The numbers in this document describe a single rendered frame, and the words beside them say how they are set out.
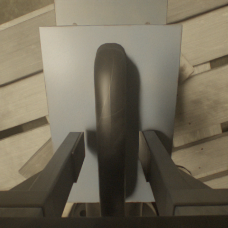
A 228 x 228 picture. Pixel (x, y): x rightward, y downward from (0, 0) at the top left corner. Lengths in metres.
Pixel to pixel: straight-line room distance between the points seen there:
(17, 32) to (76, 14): 0.25
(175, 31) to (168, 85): 0.05
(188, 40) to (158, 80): 0.30
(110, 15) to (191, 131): 0.37
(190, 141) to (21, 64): 0.50
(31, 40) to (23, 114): 0.19
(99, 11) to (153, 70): 0.10
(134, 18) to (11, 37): 0.31
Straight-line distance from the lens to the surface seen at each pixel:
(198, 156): 0.55
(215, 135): 0.57
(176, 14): 0.44
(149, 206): 0.53
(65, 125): 0.19
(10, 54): 0.47
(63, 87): 0.18
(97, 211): 0.28
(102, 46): 0.17
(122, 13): 0.23
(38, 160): 0.43
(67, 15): 0.24
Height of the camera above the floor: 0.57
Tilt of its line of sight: 75 degrees down
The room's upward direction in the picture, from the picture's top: 180 degrees counter-clockwise
